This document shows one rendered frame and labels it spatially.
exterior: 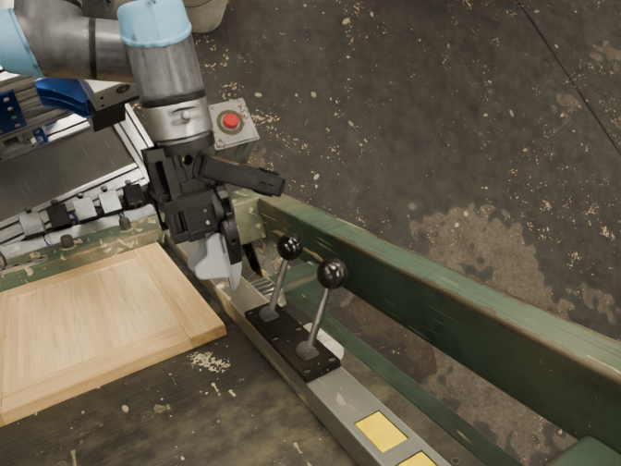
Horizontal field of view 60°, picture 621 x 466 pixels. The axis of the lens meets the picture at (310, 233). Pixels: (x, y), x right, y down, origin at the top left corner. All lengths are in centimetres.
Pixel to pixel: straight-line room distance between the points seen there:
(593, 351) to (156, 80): 55
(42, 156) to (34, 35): 140
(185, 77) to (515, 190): 247
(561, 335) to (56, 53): 67
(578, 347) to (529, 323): 7
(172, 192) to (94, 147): 146
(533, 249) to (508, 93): 87
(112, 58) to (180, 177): 17
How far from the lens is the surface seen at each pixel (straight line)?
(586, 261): 313
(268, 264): 142
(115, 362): 84
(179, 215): 66
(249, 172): 67
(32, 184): 207
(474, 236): 272
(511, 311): 72
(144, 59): 63
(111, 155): 209
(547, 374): 68
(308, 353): 66
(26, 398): 85
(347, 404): 60
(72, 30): 73
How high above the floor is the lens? 214
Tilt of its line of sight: 66 degrees down
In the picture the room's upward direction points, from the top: 50 degrees clockwise
